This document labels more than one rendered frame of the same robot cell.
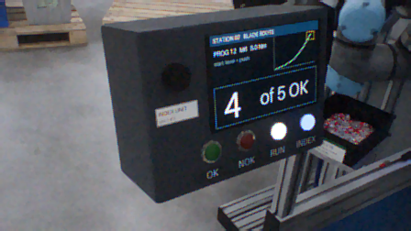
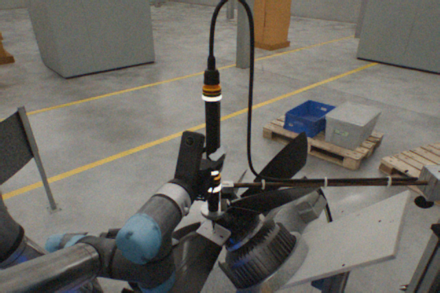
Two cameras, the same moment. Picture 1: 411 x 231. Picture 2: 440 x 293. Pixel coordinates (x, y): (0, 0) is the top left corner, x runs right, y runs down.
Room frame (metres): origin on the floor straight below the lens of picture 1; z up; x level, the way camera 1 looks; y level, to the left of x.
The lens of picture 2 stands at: (0.95, -1.02, 1.86)
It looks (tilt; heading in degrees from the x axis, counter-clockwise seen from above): 30 degrees down; 69
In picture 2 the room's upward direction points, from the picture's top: straight up
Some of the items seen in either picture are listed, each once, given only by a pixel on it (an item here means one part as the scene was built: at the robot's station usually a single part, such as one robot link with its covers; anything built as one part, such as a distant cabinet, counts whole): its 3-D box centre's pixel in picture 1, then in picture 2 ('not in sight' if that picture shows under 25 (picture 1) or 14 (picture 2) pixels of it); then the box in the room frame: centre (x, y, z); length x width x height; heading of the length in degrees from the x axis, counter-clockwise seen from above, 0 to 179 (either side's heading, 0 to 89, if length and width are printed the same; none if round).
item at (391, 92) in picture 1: (377, 137); not in sight; (1.59, -0.75, 0.42); 0.04 x 0.04 x 0.83; 36
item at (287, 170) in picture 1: (291, 169); not in sight; (0.58, -0.15, 0.96); 0.03 x 0.03 x 0.20; 36
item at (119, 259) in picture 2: not in sight; (147, 263); (0.97, -0.56, 1.35); 0.11 x 0.08 x 0.11; 149
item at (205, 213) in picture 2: not in sight; (216, 197); (1.19, -0.37, 1.32); 0.09 x 0.07 x 0.10; 161
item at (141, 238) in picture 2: not in sight; (149, 229); (0.98, -0.57, 1.45); 0.11 x 0.08 x 0.09; 46
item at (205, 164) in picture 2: not in sight; (190, 183); (1.09, -0.46, 1.45); 0.12 x 0.08 x 0.09; 46
